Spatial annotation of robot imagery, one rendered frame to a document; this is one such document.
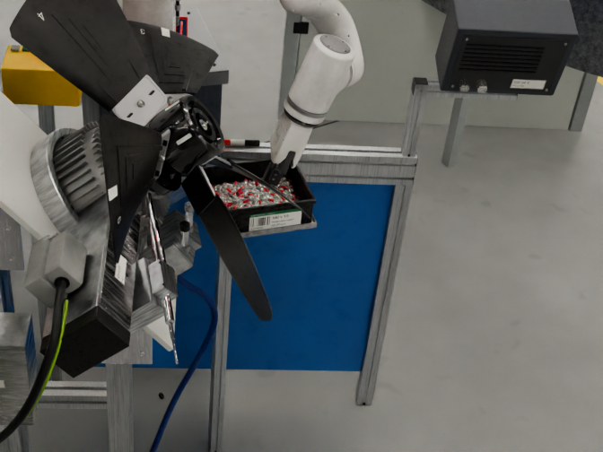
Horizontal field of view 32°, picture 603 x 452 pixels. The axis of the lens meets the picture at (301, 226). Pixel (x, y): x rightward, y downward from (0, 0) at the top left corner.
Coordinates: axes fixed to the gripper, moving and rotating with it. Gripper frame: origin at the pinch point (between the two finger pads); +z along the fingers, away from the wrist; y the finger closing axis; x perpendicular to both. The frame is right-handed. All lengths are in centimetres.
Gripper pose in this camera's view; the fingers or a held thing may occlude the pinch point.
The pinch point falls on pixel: (273, 174)
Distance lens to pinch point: 214.7
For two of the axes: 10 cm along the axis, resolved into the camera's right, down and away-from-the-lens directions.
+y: 0.6, 6.3, -7.8
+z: -3.8, 7.3, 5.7
